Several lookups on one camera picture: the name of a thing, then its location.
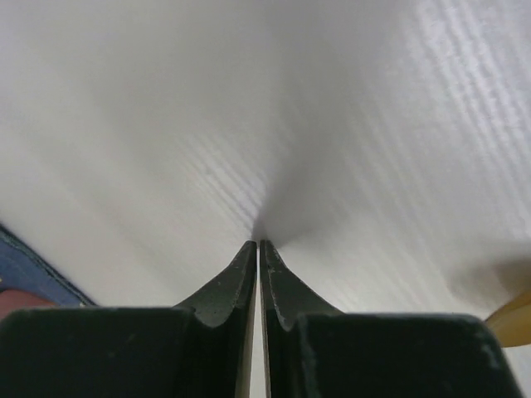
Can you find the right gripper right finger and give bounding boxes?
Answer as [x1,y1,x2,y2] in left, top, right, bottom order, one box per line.
[260,240,522,397]

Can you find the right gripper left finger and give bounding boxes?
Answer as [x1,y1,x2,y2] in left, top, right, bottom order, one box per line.
[1,241,256,397]

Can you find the blue cloth placemat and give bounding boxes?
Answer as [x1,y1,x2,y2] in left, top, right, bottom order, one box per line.
[1,225,96,307]

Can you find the pink plastic cup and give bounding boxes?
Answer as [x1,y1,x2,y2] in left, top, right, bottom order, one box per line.
[0,289,56,320]

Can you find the gold metal spoon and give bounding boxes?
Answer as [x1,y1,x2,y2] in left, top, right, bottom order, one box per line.
[485,291,531,347]

